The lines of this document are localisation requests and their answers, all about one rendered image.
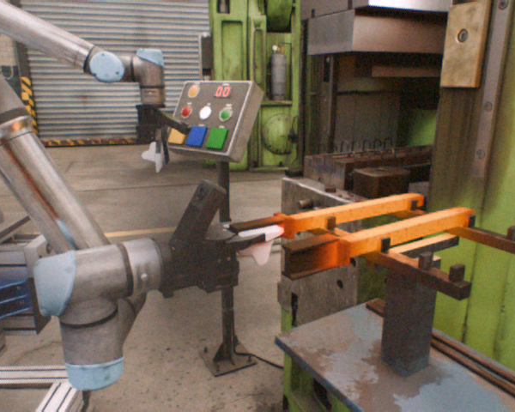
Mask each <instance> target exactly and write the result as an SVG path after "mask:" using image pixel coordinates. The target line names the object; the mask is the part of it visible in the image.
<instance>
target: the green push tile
mask: <svg viewBox="0 0 515 412"><path fill-rule="evenodd" d="M228 131H229V130H228V129H218V128H212V129H211V132H210V134H209V138H208V141H207V143H206V146H205V148H211V149H218V150H222V149H223V146H224V143H225V141H226V138H227V133H228Z"/></svg>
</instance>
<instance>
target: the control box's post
mask: <svg viewBox="0 0 515 412"><path fill-rule="evenodd" d="M217 174H218V185H219V186H220V187H222V188H223V189H224V190H225V191H226V193H227V194H226V196H225V197H224V199H223V201H222V202H221V205H220V207H219V222H230V198H229V186H230V180H229V161H217ZM221 307H222V308H223V309H224V310H227V309H230V308H232V288H227V289H224V290H222V291H221ZM221 312H222V341H223V342H224V344H225V359H227V344H228V343H231V347H232V350H233V332H232V330H233V322H232V311H228V312H223V311H222V310H221Z"/></svg>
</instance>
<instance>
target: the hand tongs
mask: <svg viewBox="0 0 515 412"><path fill-rule="evenodd" d="M366 308H367V309H368V310H370V311H372V312H374V313H376V314H377V315H379V316H380V317H381V318H384V313H385V309H384V302H383V301H382V300H380V299H378V300H375V301H374V302H369V303H367V306H366ZM432 338H434V339H436V340H438V341H440V342H442V343H444V344H446V345H447V346H449V347H451V348H454V349H455V350H457V351H458V352H460V353H461V354H464V355H465V356H467V357H469V358H471V359H472V360H473V361H476V362H477V363H479V364H481V365H483V366H484V367H486V368H487V369H489V370H491V371H493V372H494V373H497V374H499V375H500V376H501V377H503V378H504V379H507V380H509V381H510V382H512V383H514V384H515V376H513V375H511V374H510V373H508V372H506V371H505V370H503V369H501V368H499V367H497V366H496V365H494V364H492V363H491V362H489V361H487V360H484V359H483V358H482V357H480V356H478V355H477V354H474V353H472V352H470V351H469V350H468V349H466V348H464V347H462V346H460V345H458V344H456V343H455V342H453V341H451V340H449V339H447V338H445V337H443V336H441V335H439V334H437V333H435V332H433V334H432ZM431 346H433V347H434V348H436V349H437V350H439V351H440V352H442V353H443V354H446V355H447V356H449V357H451V358H452V359H453V360H455V361H457V362H458V363H460V364H462V365H463V366H465V367H467V368H469V369H470V370H471V371H473V372H475V373H477V374H478V375H480V376H482V377H483V378H485V379H486V380H488V381H490V382H491V383H493V384H495V385H497V386H499V387H500V388H501V389H503V390H504V391H507V392H508V393H510V394H511V395H513V396H515V388H513V387H512V386H510V385H509V384H507V383H505V382H503V381H502V380H500V379H498V378H496V377H495V376H494V375H492V374H490V373H488V372H486V371H484V370H483V369H481V368H480V367H478V366H476V365H475V364H473V363H471V362H469V361H468V360H465V359H464V358H463V357H461V356H460V355H458V354H456V353H454V352H452V351H451V350H450V349H448V348H446V347H444V346H443V345H441V344H439V343H438V342H436V341H434V340H433V339H432V341H431Z"/></svg>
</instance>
